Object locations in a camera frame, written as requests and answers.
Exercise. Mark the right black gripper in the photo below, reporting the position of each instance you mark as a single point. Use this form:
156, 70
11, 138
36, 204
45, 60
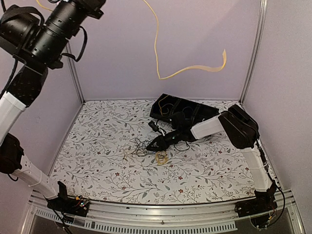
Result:
160, 143

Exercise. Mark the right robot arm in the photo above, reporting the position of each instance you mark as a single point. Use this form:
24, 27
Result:
242, 131

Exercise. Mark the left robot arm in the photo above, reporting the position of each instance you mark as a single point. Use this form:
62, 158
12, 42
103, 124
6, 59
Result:
37, 43

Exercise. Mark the black three-compartment bin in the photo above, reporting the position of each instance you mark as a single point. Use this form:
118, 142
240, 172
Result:
167, 105

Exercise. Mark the floral tablecloth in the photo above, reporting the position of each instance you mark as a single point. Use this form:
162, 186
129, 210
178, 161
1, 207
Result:
105, 158

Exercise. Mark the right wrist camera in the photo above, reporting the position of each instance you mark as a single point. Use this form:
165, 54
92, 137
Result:
156, 128

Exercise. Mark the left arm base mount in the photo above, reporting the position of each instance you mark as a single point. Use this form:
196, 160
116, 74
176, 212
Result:
78, 206

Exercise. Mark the aluminium front rail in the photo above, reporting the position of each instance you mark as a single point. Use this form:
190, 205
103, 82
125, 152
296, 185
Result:
206, 218

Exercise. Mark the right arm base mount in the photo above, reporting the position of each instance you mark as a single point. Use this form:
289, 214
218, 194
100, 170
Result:
263, 204

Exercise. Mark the left aluminium frame post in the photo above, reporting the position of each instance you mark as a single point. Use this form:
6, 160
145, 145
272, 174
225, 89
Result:
74, 75

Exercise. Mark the aluminium frame post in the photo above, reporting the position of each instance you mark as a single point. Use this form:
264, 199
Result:
256, 47
74, 75

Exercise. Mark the right aluminium frame post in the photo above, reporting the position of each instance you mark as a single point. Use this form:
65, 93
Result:
256, 47

